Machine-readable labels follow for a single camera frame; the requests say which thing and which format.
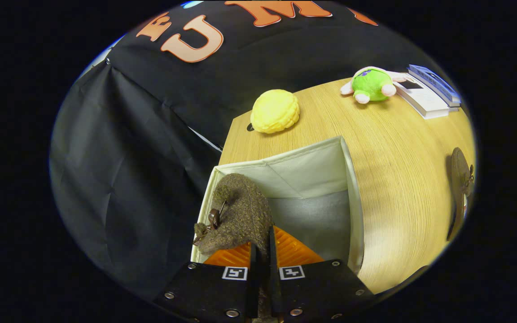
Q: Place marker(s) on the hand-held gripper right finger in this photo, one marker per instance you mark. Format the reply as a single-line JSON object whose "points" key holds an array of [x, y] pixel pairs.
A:
{"points": [[273, 278]]}

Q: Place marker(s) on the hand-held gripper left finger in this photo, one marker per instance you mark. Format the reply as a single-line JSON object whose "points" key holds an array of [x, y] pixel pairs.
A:
{"points": [[253, 287]]}

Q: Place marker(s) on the brown fuzzy shoe with bow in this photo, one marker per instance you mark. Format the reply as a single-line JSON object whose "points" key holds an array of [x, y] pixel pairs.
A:
{"points": [[240, 211], [458, 175]]}

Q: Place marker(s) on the beige fabric storage box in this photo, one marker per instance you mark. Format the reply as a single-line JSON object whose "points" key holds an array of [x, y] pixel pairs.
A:
{"points": [[312, 179]]}

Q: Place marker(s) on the white open book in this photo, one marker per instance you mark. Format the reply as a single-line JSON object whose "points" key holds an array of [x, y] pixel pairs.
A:
{"points": [[424, 101]]}

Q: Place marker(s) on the yellow knitted plush ball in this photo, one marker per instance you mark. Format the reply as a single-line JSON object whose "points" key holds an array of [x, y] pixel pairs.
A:
{"points": [[275, 111]]}

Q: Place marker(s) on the black backdrop cloth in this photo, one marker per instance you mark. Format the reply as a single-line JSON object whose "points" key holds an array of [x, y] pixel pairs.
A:
{"points": [[128, 170]]}

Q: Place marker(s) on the green and pink plush toy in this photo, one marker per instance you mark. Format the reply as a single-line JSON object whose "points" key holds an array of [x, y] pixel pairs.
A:
{"points": [[370, 85]]}

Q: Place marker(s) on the blue-spined book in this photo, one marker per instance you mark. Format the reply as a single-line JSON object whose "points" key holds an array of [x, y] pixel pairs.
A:
{"points": [[452, 104]]}

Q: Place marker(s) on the blue book with figure cover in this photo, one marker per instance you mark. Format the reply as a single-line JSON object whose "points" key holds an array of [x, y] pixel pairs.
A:
{"points": [[433, 80]]}

